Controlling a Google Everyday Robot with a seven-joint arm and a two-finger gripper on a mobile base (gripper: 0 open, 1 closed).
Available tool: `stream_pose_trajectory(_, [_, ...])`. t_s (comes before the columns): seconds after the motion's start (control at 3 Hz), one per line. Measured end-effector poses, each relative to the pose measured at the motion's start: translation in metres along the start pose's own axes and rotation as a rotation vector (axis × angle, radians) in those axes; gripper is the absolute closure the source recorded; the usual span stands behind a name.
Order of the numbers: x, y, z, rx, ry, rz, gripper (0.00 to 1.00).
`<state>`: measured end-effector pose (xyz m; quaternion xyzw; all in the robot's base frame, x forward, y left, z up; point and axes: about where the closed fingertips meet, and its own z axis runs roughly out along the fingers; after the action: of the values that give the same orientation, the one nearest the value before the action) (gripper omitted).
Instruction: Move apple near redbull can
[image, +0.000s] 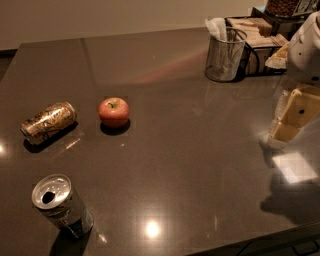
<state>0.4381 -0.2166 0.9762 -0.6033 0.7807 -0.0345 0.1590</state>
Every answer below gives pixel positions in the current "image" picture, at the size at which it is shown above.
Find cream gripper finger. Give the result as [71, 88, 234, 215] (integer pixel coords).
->
[268, 86, 320, 149]

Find red apple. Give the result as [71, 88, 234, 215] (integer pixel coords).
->
[98, 97, 130, 128]

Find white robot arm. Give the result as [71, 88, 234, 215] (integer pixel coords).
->
[267, 11, 320, 150]

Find silver redbull can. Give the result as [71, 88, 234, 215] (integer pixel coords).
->
[31, 174, 93, 239]

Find gold can lying sideways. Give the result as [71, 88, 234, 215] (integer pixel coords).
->
[20, 101, 77, 145]

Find brown packets in rack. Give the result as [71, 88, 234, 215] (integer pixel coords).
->
[226, 17, 288, 75]

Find white napkin in cup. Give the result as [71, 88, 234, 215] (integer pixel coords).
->
[205, 18, 227, 41]

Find wire mesh cup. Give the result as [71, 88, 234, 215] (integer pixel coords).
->
[205, 27, 247, 82]

